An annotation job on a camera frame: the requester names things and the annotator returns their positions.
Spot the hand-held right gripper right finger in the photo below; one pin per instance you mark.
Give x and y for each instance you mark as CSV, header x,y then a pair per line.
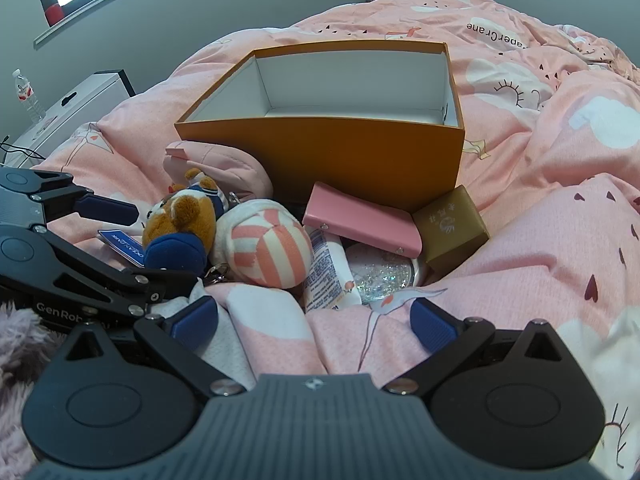
x,y
431,325

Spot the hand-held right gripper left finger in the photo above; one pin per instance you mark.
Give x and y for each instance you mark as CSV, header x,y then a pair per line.
x,y
194,321

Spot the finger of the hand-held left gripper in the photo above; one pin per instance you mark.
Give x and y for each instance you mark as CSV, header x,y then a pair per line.
x,y
107,210
107,272

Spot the round glitter compact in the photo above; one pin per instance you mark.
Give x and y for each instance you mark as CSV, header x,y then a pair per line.
x,y
385,277

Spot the brown white dog plush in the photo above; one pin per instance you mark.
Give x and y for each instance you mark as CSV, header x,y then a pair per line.
x,y
182,210

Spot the small gold-printed gift box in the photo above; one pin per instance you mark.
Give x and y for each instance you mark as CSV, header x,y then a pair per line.
x,y
450,232

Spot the pink rectangular case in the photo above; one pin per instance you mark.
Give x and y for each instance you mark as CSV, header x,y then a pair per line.
x,y
360,225

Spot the pink fabric pouch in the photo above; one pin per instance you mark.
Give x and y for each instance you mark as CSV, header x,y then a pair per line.
x,y
225,165

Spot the orange cardboard box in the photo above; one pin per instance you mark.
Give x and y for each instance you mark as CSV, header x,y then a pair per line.
x,y
325,155

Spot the blue paper hang tag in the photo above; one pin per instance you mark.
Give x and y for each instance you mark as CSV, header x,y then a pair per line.
x,y
122,247

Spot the pink striped plush ball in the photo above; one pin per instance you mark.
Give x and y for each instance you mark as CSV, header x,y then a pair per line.
x,y
270,247

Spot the white bedside cabinet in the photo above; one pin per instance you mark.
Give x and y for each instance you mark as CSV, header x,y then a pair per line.
x,y
75,105

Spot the shaggy lilac cloth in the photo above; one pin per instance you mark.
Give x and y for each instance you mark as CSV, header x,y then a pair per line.
x,y
20,360

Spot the white lotion tube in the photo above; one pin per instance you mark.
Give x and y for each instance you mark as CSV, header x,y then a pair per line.
x,y
327,275

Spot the clear water bottle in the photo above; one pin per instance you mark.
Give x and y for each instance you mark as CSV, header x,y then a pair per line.
x,y
27,97

